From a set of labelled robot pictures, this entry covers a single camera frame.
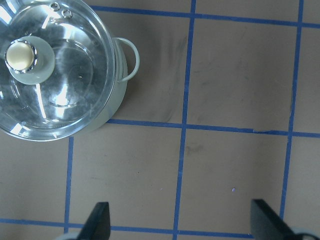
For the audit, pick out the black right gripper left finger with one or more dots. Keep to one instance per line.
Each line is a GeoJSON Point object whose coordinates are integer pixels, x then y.
{"type": "Point", "coordinates": [98, 224]}

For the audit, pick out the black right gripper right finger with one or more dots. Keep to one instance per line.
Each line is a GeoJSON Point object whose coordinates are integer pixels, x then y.
{"type": "Point", "coordinates": [265, 224]}

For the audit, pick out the glass pot lid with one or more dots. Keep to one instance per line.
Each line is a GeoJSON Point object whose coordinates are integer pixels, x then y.
{"type": "Point", "coordinates": [57, 68]}

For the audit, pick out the pale green cooking pot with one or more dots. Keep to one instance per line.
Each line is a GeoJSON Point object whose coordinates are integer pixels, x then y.
{"type": "Point", "coordinates": [119, 87]}

